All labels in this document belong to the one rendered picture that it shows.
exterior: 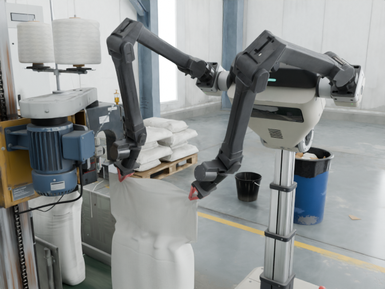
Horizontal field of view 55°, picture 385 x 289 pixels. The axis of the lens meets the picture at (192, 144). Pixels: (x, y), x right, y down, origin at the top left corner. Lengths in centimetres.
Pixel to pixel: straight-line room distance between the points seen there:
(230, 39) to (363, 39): 325
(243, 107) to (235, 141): 15
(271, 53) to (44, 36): 94
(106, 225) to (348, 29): 786
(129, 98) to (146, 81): 622
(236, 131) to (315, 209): 255
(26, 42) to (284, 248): 147
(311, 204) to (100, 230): 199
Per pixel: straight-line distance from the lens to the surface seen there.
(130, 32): 132
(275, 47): 102
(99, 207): 236
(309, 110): 152
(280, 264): 199
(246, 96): 108
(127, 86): 139
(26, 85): 545
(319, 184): 356
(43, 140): 133
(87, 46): 138
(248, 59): 104
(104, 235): 242
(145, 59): 762
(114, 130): 174
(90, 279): 220
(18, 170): 150
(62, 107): 129
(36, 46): 160
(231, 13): 1022
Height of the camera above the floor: 158
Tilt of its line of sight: 14 degrees down
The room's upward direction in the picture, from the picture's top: straight up
